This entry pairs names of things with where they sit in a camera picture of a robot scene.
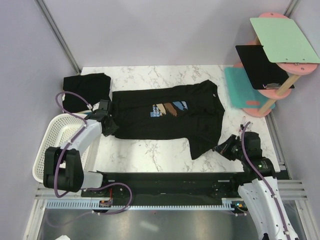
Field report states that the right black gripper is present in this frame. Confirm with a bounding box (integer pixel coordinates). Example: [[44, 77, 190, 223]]
[[213, 134, 247, 161]]

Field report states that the black printed t shirt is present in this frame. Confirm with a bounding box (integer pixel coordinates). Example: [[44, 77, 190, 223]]
[[112, 80, 225, 160]]

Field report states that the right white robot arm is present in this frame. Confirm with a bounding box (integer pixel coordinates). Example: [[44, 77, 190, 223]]
[[213, 131, 299, 240]]

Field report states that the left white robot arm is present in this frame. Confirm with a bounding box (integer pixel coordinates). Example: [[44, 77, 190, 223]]
[[43, 109, 118, 198]]

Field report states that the folded black t shirt stack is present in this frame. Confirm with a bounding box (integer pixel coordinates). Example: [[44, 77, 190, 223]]
[[62, 73, 111, 113]]

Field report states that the white perforated laundry basket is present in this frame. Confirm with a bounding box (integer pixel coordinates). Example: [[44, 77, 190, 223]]
[[32, 113, 100, 183]]

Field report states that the teal mat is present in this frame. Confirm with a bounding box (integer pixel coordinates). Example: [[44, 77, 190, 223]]
[[224, 67, 268, 109]]

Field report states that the black clipboard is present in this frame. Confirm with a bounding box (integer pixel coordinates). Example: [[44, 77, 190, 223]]
[[235, 45, 289, 90]]

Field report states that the green clipboard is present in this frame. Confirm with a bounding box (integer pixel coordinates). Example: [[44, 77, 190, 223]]
[[250, 17, 320, 64]]

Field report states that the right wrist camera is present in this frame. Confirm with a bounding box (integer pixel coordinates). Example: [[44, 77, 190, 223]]
[[244, 131, 262, 159]]

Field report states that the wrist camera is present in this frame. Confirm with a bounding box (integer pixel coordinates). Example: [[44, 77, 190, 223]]
[[98, 99, 112, 112], [244, 131, 262, 159]]

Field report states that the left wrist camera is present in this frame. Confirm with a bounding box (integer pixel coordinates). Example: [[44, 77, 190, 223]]
[[98, 99, 112, 112]]

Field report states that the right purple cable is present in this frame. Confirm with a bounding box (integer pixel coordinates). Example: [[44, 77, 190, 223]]
[[229, 121, 288, 240]]

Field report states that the purple cable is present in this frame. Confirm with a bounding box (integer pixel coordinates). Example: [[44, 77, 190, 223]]
[[46, 91, 133, 227], [229, 121, 288, 240]]

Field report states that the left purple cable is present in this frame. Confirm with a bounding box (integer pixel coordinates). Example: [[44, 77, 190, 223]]
[[46, 91, 133, 227]]

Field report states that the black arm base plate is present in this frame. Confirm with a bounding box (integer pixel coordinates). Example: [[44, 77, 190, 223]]
[[97, 171, 257, 199]]

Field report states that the light blue cable duct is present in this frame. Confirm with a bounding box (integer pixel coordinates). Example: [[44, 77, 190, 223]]
[[45, 199, 246, 211]]

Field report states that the aluminium frame rail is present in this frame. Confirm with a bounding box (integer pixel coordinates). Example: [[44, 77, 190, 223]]
[[35, 0, 82, 75]]

